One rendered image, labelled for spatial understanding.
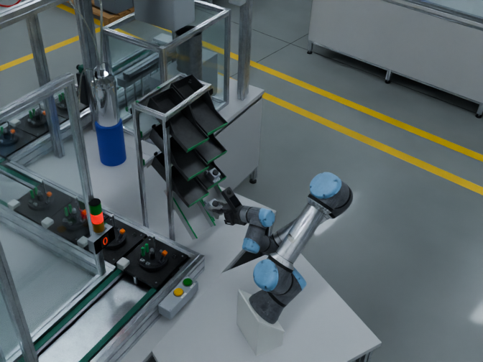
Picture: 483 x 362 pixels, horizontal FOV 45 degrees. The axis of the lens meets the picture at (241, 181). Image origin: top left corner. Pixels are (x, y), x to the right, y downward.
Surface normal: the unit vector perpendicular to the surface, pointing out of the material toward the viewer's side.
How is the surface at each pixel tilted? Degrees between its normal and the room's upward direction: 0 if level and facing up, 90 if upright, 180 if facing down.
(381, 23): 90
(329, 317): 0
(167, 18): 90
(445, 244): 0
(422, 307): 0
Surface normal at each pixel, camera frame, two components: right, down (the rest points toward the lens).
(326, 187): -0.47, -0.45
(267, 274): -0.61, -0.23
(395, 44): -0.63, 0.47
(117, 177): 0.04, -0.78
